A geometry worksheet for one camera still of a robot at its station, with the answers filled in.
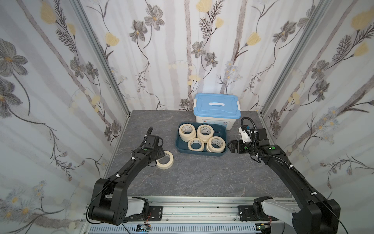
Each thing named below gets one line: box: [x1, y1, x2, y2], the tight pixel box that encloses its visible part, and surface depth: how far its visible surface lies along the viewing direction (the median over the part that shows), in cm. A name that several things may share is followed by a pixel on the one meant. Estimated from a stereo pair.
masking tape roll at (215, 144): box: [206, 136, 226, 154], surface depth 97 cm
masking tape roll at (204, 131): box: [196, 123, 215, 144], surface depth 103 cm
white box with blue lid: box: [193, 92, 242, 131], surface depth 104 cm
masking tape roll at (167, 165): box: [155, 150, 174, 170], surface depth 92 cm
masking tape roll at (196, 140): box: [187, 137, 205, 152], surface depth 100 cm
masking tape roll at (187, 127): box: [178, 123, 197, 142], surface depth 103 cm
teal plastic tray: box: [175, 121, 228, 157], surface depth 103 cm
